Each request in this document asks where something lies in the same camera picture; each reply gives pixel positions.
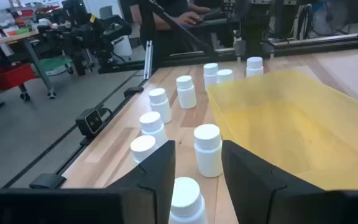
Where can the yellow translucent plastic basket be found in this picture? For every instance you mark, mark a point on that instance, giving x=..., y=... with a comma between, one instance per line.
x=291, y=124

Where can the black table-level camera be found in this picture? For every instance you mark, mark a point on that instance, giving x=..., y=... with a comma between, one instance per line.
x=89, y=122

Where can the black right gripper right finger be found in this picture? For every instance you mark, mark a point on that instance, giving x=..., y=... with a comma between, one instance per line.
x=253, y=193

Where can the white pill bottle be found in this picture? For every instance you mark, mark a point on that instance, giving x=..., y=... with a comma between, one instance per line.
x=224, y=75
x=186, y=93
x=152, y=127
x=208, y=155
x=210, y=74
x=255, y=65
x=161, y=105
x=187, y=199
x=143, y=147

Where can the black table clamp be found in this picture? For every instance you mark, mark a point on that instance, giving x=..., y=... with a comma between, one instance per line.
x=134, y=91
x=47, y=181

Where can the grey floor fan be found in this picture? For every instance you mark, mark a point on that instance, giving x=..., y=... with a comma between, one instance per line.
x=325, y=18

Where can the white plastic bucket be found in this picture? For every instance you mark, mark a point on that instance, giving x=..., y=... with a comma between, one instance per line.
x=122, y=46

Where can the black background robot arm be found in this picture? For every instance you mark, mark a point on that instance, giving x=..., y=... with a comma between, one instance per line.
x=82, y=34

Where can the wooden workbench with grey legs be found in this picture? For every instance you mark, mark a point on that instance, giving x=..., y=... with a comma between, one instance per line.
x=11, y=39

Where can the shelf with coloured boxes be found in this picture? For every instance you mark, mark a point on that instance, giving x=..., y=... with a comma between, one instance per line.
x=23, y=14

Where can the red plastic bin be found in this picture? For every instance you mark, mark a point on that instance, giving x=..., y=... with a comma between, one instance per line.
x=8, y=77

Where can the person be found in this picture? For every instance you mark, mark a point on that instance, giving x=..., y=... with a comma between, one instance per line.
x=179, y=6

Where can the green plastic tub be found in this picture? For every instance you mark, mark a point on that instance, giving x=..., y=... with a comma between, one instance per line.
x=54, y=63

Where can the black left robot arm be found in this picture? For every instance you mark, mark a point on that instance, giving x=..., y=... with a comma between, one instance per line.
x=253, y=31

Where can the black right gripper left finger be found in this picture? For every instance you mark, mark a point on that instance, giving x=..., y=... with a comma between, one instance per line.
x=154, y=186

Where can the person's hand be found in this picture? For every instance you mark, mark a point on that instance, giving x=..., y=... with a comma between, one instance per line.
x=189, y=18

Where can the silver aluminium bracket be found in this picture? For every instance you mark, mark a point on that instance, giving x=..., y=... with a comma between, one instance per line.
x=148, y=59

